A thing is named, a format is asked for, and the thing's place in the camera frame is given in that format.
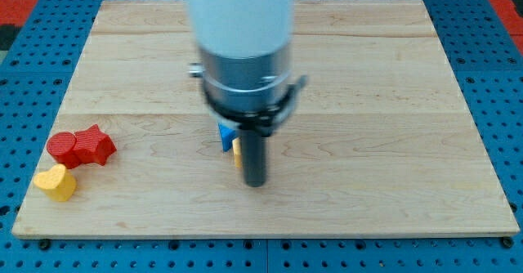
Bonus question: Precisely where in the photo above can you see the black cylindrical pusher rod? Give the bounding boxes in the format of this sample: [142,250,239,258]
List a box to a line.
[239,130,267,187]

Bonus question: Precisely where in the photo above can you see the yellow hexagon block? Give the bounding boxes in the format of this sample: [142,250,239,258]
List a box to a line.
[232,137,243,168]

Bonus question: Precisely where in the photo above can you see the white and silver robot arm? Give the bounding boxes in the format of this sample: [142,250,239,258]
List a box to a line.
[185,0,299,187]

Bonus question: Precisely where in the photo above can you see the light wooden board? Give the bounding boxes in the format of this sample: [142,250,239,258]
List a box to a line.
[12,0,520,239]

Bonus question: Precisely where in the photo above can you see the black clamp ring with cable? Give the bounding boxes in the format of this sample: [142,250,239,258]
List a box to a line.
[188,62,308,137]

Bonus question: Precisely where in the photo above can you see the red cylinder block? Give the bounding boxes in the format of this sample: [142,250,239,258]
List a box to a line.
[46,132,82,169]

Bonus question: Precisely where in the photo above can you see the red star block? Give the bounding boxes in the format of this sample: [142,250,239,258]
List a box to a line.
[74,124,117,166]

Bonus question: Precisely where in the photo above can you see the blue triangle block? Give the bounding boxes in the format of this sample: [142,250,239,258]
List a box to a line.
[217,123,237,152]

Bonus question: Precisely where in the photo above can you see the yellow heart block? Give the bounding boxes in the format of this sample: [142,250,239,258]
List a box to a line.
[33,163,77,202]

